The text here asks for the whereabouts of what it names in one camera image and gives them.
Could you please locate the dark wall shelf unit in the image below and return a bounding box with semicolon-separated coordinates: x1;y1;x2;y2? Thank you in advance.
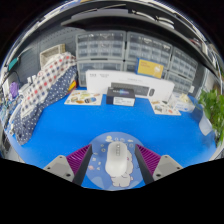
4;1;223;78

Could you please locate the yellow box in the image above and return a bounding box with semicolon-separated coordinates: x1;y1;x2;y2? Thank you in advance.
135;58;165;80

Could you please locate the round cartoon-print mouse pad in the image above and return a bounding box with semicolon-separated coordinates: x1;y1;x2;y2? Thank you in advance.
81;131;148;192

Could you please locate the long white keyboard box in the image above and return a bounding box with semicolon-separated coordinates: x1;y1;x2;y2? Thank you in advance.
85;69;175;103

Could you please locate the green potted plant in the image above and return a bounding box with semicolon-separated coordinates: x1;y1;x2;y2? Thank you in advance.
198;88;224;146

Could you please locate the small white packet box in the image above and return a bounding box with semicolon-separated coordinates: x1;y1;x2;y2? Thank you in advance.
169;92;196;113

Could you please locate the purple object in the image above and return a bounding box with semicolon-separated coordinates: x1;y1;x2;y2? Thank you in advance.
8;81;20;100

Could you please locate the red and blue checkered cloth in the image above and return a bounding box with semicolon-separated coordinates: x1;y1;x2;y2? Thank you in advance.
20;51;78;118

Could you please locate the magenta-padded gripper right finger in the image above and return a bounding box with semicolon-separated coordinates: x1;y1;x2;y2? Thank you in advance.
133;143;184;186

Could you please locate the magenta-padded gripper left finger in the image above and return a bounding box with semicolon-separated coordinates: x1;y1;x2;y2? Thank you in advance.
43;143;94;187

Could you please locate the small black box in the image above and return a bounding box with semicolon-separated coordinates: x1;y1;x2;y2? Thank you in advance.
106;86;136;107

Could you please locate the white wicker basket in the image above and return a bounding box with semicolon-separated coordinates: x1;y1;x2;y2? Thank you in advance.
39;43;67;68

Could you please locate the small white device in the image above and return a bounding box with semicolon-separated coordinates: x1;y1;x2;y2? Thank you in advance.
18;83;33;98

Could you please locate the white computer mouse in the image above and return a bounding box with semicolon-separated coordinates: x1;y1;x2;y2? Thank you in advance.
104;140;129;177

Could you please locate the printed picture sheet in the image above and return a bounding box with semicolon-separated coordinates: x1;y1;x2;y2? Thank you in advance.
149;99;182;117
63;89;104;107

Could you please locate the navy white-dotted cloth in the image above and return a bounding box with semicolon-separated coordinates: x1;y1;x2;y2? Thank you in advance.
12;64;78;146

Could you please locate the grey plastic drawer cabinet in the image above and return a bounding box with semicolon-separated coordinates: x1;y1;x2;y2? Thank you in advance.
75;30;128;88
123;31;174;80
165;46;199;95

